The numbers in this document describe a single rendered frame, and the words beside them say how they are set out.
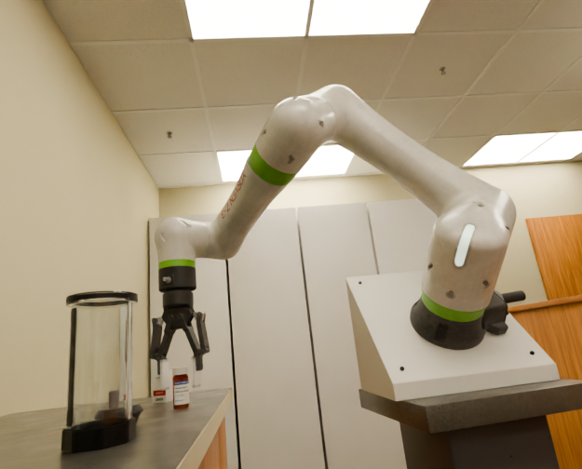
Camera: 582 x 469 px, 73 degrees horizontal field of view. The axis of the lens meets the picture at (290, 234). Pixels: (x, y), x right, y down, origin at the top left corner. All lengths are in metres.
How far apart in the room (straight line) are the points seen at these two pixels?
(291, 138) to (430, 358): 0.50
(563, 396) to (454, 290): 0.24
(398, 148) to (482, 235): 0.28
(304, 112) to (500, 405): 0.61
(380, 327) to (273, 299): 2.40
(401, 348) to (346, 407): 2.48
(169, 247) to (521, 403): 0.80
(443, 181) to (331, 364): 2.50
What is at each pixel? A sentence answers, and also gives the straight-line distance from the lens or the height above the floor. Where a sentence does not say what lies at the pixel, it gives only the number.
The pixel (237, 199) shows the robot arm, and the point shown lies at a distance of 0.96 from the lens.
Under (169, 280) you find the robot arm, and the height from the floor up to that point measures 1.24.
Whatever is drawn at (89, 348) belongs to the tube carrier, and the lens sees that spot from 0.69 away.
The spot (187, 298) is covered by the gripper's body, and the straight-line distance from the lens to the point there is 1.03.
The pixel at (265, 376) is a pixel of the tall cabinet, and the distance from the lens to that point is 3.20.
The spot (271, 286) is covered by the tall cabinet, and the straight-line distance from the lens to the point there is 3.24.
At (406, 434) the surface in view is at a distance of 0.95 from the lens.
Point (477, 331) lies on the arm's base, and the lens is 0.88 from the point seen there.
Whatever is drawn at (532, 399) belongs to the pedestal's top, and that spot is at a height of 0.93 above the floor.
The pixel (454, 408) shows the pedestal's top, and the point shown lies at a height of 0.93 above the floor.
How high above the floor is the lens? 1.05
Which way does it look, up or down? 16 degrees up
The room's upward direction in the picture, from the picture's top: 6 degrees counter-clockwise
